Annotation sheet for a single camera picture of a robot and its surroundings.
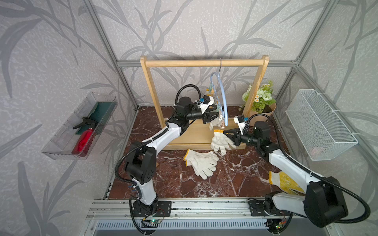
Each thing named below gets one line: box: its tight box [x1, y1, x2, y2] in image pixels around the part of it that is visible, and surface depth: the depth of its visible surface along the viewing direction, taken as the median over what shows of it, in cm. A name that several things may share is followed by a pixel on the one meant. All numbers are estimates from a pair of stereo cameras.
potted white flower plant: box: [238, 80, 277, 126], surface depth 86 cm
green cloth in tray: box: [75, 101, 116, 135], surface depth 68 cm
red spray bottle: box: [71, 117, 98, 157], surface depth 61 cm
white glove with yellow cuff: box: [183, 148, 220, 180], surface depth 89 cm
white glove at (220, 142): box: [210, 129, 237, 155], surface depth 84 cm
